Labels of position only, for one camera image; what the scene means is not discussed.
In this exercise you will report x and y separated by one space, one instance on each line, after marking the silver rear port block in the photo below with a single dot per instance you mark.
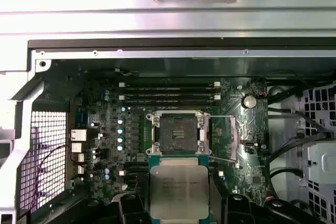
77 148
78 134

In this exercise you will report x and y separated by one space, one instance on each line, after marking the round coin battery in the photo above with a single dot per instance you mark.
249 101

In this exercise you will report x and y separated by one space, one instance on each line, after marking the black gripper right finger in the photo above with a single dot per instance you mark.
239 208

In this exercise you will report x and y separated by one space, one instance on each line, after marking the silver CPU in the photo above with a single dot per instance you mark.
178 190

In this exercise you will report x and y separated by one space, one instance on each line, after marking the RAM slot white clips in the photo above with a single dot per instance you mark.
135 187
168 84
136 172
168 97

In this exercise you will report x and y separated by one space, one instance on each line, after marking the metal socket cover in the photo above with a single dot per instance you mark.
235 140

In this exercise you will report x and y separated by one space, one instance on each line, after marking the blue rear port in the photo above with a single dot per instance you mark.
81 116

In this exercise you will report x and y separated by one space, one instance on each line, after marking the black PC case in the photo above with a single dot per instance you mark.
157 53

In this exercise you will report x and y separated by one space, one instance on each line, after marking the CPU socket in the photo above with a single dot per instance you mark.
178 134

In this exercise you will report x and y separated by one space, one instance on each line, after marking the silver metal drive cage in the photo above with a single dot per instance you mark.
321 161

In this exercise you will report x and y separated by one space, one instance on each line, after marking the green motherboard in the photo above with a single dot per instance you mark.
252 129

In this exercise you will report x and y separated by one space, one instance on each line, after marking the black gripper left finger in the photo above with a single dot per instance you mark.
131 208

